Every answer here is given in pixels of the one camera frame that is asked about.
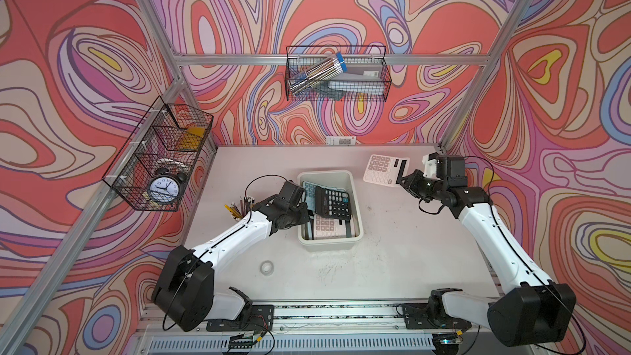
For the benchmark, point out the black wire basket back wall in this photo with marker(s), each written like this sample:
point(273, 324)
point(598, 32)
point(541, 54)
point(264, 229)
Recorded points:
point(366, 60)

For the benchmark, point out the black wire basket left wall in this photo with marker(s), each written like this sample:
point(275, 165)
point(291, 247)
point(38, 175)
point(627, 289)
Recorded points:
point(152, 146)

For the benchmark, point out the pencil tube blue cap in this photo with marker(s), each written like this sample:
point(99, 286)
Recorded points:
point(306, 74)

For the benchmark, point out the clear tape roll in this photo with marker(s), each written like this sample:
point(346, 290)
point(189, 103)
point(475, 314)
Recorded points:
point(267, 268)

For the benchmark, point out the white pink-keyed calculator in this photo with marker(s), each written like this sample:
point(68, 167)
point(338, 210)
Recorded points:
point(322, 228)

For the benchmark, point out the dark maroon calculator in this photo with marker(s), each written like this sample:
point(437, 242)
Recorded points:
point(332, 204)

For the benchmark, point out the white plastic storage box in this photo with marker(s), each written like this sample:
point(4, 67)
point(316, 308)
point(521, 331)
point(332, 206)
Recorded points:
point(340, 180)

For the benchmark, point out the grey stapler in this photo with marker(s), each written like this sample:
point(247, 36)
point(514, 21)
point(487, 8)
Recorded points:
point(359, 84)

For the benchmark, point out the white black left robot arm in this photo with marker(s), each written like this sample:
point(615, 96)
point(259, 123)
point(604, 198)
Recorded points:
point(186, 289)

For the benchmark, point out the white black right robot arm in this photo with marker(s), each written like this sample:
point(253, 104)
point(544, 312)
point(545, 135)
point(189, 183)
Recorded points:
point(533, 308)

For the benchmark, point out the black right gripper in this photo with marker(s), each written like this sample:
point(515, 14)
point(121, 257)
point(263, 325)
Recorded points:
point(411, 181)

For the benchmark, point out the small pink calculator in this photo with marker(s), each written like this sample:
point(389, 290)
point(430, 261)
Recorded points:
point(385, 170)

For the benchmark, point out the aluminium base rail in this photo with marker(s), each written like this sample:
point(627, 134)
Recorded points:
point(371, 327)

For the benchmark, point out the yellow sticky notes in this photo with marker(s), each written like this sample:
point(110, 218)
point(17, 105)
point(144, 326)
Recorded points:
point(191, 139)

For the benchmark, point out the black wire basket wall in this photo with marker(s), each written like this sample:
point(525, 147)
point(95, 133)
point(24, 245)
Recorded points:
point(152, 146)
point(366, 60)

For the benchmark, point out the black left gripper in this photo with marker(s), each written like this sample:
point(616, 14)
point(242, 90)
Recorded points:
point(304, 214)

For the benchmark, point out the pencil holder with pencils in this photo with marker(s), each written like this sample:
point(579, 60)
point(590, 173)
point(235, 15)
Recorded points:
point(242, 209)

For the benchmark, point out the white barcode label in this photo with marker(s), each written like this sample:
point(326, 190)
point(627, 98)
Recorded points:
point(341, 140)

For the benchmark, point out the black alarm clock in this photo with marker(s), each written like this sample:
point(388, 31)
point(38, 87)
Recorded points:
point(165, 188)

